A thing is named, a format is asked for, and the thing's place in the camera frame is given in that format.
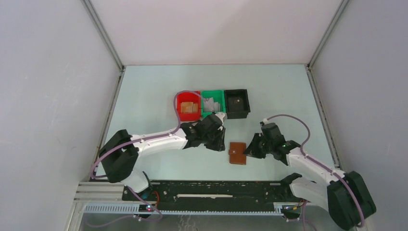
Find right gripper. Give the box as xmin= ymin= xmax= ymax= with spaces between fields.
xmin=242 ymin=133 xmax=273 ymax=159

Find brown leather card holder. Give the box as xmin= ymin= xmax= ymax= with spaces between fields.
xmin=228 ymin=142 xmax=247 ymax=165

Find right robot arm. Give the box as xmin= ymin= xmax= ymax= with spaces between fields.
xmin=243 ymin=120 xmax=377 ymax=230

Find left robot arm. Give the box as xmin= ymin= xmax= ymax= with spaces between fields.
xmin=99 ymin=112 xmax=227 ymax=201

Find white cards in green bin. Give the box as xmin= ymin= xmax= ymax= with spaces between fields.
xmin=204 ymin=97 xmax=222 ymax=112

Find orange cards in red bin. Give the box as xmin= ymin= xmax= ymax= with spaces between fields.
xmin=180 ymin=102 xmax=198 ymax=114

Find black plastic bin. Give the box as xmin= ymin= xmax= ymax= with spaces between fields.
xmin=224 ymin=89 xmax=251 ymax=119

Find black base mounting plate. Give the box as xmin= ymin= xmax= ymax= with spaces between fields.
xmin=122 ymin=180 xmax=311 ymax=213

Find green plastic bin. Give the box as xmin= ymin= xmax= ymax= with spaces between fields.
xmin=201 ymin=90 xmax=226 ymax=118

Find red plastic bin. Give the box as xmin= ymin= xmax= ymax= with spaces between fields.
xmin=176 ymin=91 xmax=201 ymax=122

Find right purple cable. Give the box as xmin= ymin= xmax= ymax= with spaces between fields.
xmin=266 ymin=114 xmax=366 ymax=231

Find purple cable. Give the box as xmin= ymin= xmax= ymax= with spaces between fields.
xmin=89 ymin=90 xmax=202 ymax=222
xmin=266 ymin=114 xmax=366 ymax=231

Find white cable duct strip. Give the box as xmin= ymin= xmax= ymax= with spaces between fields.
xmin=83 ymin=204 xmax=284 ymax=216

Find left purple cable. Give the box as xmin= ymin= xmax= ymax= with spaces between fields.
xmin=89 ymin=90 xmax=202 ymax=222

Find aluminium frame rails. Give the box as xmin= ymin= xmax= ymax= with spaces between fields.
xmin=64 ymin=181 xmax=133 ymax=231

